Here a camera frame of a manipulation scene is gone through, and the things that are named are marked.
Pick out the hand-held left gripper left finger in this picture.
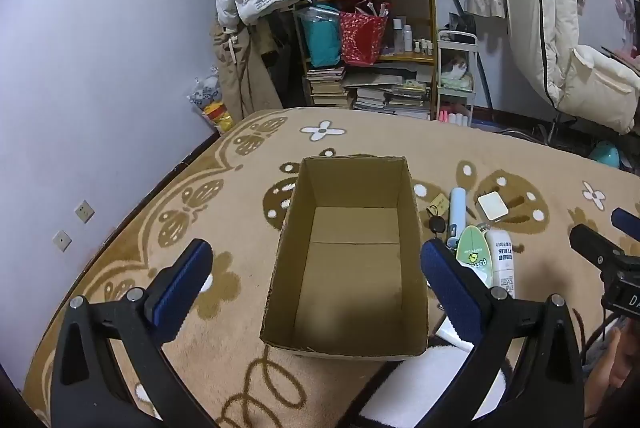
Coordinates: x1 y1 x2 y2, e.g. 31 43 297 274
50 238 221 428

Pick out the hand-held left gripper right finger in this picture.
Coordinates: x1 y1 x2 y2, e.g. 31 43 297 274
350 239 584 428

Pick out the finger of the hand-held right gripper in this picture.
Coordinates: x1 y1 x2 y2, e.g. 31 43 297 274
570 224 627 270
611 207 640 235

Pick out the green oval gadget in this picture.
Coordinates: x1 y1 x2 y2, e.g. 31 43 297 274
457 225 494 283

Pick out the white tube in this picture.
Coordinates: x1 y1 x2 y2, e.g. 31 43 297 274
486 228 517 300

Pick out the light blue power bank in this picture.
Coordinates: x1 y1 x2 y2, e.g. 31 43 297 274
448 187 468 250

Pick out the white wall charger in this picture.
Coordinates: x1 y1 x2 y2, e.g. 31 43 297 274
476 192 510 222

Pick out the brown cardboard box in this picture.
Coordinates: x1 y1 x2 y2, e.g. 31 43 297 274
260 155 430 362

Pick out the person's right hand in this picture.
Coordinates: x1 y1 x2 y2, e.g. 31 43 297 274
584 327 637 401

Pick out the teal round object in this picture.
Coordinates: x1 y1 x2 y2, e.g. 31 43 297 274
589 140 622 168

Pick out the plush toy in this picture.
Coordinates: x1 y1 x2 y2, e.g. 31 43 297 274
186 67 235 132

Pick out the stack of magazines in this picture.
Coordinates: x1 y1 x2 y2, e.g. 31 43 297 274
352 81 432 121

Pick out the cream folding chair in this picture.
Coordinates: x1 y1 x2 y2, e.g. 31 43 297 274
499 0 640 135

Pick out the white trolley cart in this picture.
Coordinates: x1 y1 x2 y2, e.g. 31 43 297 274
436 30 477 127

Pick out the beige hanging coat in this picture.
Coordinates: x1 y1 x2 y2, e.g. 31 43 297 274
214 24 283 120

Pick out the stack of old books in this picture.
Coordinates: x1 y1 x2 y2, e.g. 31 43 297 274
304 65 352 110

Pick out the row of small bottles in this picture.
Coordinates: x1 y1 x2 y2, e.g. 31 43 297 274
391 18 435 57

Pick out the red gift bag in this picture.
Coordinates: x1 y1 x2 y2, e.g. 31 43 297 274
339 11 389 67

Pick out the teal bag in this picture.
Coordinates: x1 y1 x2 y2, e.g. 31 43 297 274
299 7 344 67

